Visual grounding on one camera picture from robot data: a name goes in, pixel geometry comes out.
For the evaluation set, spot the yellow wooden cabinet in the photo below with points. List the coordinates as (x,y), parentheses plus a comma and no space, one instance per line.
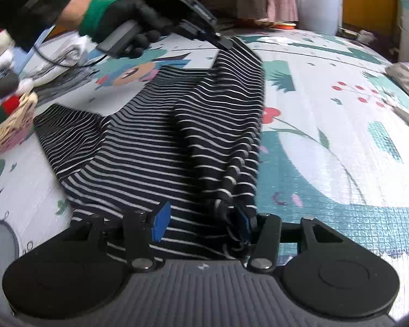
(368,0)

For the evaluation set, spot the animal printed play mat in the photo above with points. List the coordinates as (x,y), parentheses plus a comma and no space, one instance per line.
(327,143)

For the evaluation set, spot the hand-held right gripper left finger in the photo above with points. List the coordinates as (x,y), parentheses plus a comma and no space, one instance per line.
(162,219)

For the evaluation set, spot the large white bucket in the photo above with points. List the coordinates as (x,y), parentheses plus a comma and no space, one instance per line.
(318,6)

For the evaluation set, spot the small white cloth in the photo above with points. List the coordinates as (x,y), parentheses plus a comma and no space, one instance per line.
(364,35)

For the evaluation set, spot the person's left hand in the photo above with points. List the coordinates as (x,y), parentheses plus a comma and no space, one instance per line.
(136,8)

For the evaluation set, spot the orange round lid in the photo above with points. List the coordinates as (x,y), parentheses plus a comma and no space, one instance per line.
(283,25)

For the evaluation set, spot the beige garment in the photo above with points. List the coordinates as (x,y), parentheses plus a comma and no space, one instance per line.
(400,73)

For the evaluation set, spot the grey folded garment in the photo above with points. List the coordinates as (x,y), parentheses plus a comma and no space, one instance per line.
(64,81)

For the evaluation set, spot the dark striped shirt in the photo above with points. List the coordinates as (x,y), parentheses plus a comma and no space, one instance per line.
(139,150)

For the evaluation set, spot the white quilted garment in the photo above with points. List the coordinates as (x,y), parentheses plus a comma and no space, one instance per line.
(71,49)

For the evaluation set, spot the stack of folded clothes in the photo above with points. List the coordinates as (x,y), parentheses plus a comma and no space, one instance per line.
(1,83)

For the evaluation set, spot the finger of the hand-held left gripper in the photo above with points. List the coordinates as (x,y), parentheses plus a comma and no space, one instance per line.
(223,43)

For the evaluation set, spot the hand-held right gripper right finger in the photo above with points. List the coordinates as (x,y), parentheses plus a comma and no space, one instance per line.
(243,224)

